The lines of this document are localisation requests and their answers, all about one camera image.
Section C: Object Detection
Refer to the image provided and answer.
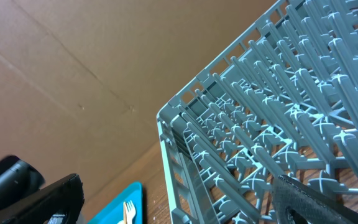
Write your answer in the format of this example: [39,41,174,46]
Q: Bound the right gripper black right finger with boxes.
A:
[272,175,358,224]

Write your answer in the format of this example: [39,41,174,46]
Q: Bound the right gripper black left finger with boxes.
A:
[0,174,85,224]

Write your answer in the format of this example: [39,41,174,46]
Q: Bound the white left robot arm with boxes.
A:
[0,155,45,210]

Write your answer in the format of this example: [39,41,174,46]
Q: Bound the grey dishwasher rack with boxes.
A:
[157,0,358,223]

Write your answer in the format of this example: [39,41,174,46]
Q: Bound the teal serving tray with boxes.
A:
[88,182,144,224]

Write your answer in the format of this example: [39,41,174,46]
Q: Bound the wooden chopstick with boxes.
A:
[123,201,127,224]

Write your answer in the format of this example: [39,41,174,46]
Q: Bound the white plastic fork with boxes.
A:
[124,200,136,224]

